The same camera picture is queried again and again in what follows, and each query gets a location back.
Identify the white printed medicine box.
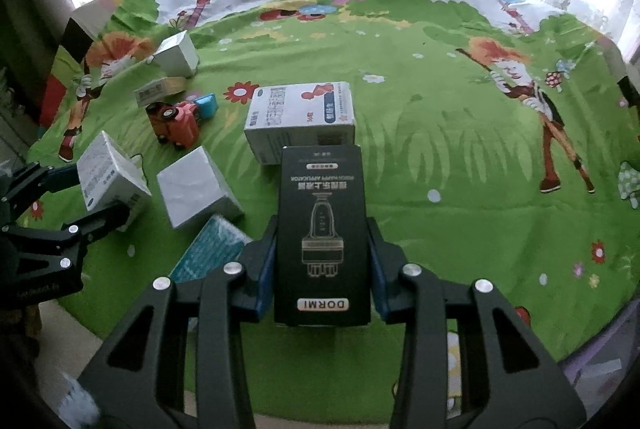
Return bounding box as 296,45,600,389
76,130,152,232

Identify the black Dormi box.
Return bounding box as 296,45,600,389
273,145,371,327

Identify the teal patterned box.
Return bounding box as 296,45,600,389
169,215,252,283

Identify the shiny silver white box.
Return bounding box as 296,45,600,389
156,146,244,229

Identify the red toy car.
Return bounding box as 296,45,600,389
145,93,218,151

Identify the brown flat carton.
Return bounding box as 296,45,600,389
134,76,188,108

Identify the small white cube box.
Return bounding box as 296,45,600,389
152,30,200,78

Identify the colourful cartoon play mat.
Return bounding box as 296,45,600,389
24,0,640,398

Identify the grey barcode box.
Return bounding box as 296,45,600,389
244,82,356,166

